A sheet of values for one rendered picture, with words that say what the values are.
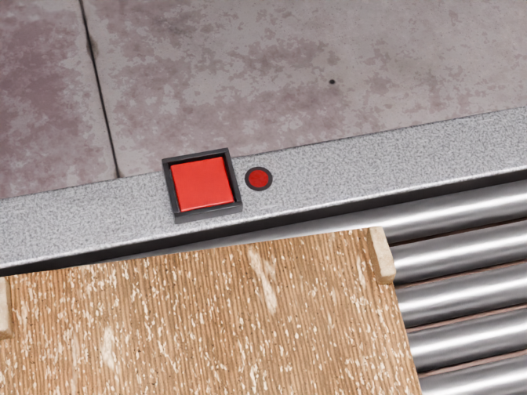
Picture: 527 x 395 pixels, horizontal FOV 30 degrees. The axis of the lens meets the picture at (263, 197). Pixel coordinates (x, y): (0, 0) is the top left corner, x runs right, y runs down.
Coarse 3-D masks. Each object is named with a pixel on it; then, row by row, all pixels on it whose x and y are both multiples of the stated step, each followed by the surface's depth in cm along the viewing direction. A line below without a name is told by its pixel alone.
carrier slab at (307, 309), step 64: (192, 256) 103; (256, 256) 103; (320, 256) 104; (64, 320) 99; (128, 320) 99; (192, 320) 100; (256, 320) 100; (320, 320) 100; (384, 320) 101; (0, 384) 95; (64, 384) 96; (128, 384) 96; (192, 384) 96; (256, 384) 97; (320, 384) 97; (384, 384) 98
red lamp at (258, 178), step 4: (252, 172) 111; (256, 172) 111; (260, 172) 111; (264, 172) 111; (252, 176) 111; (256, 176) 111; (260, 176) 111; (264, 176) 111; (252, 180) 110; (256, 180) 110; (260, 180) 110; (264, 180) 110; (252, 184) 110; (256, 184) 110; (260, 184) 110; (264, 184) 110
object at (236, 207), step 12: (180, 156) 109; (192, 156) 109; (204, 156) 110; (216, 156) 110; (228, 156) 110; (168, 168) 109; (228, 168) 109; (168, 180) 108; (168, 192) 108; (228, 204) 107; (240, 204) 107; (180, 216) 106; (192, 216) 106; (204, 216) 107; (216, 216) 108
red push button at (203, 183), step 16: (208, 160) 110; (176, 176) 108; (192, 176) 109; (208, 176) 109; (224, 176) 109; (176, 192) 108; (192, 192) 108; (208, 192) 108; (224, 192) 108; (192, 208) 107
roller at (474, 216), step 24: (480, 192) 111; (504, 192) 111; (336, 216) 109; (360, 216) 108; (384, 216) 109; (408, 216) 109; (432, 216) 109; (456, 216) 110; (480, 216) 110; (504, 216) 111; (216, 240) 107; (240, 240) 106; (264, 240) 106
